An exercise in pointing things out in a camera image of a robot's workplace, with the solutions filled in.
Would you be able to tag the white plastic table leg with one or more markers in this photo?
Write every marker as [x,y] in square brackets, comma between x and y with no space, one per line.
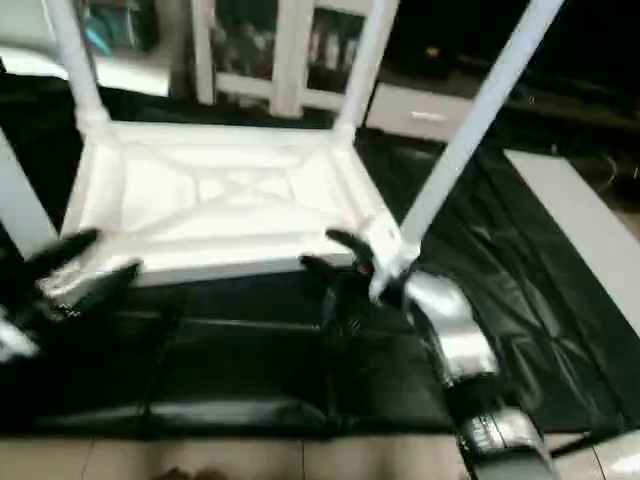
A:
[22,200]
[78,70]
[480,120]
[365,70]

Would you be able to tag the white plastic table top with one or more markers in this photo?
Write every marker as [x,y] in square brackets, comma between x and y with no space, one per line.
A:
[230,200]

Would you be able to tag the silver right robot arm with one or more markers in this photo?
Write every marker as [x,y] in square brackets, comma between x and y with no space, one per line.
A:
[455,330]

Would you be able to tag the black work surface mat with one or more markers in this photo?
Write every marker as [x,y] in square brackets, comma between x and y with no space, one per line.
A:
[250,350]

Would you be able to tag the white drawer unit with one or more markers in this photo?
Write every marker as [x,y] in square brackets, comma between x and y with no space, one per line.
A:
[420,110]

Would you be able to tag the white glass door cabinet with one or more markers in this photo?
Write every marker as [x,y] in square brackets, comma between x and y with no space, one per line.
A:
[280,50]

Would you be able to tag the colourful background box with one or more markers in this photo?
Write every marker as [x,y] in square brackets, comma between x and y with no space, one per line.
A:
[120,30]

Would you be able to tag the white flat sheet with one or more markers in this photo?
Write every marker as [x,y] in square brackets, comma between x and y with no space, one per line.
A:
[590,230]

